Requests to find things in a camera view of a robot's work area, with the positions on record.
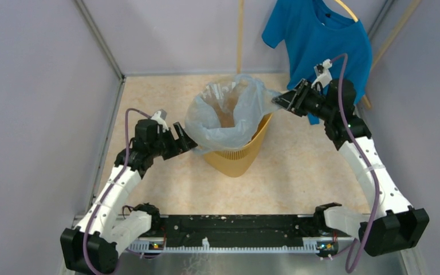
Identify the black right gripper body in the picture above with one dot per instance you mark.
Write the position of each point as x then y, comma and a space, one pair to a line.
309, 102

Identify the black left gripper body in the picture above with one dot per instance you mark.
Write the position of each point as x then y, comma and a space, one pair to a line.
167, 145

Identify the light blue plastic trash bag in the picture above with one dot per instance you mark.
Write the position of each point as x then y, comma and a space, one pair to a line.
226, 114

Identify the yellow slatted trash bin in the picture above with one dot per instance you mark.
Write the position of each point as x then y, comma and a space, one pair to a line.
236, 163

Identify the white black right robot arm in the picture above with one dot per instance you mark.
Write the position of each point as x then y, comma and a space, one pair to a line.
394, 224

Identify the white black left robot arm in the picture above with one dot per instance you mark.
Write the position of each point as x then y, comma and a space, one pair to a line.
95, 244

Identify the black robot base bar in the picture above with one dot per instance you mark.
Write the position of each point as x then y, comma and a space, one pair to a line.
236, 231

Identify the blue t-shirt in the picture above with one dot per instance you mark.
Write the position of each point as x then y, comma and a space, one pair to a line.
312, 33

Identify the wooden clothes rack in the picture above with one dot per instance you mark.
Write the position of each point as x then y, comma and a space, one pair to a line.
382, 20

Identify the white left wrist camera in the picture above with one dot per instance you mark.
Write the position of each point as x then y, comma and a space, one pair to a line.
160, 117

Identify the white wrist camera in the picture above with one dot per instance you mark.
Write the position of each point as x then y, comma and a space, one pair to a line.
160, 117
323, 75

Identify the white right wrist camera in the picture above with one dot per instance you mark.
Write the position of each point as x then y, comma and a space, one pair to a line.
323, 75

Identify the grey metal corner rail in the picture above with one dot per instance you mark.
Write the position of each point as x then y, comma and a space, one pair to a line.
99, 38

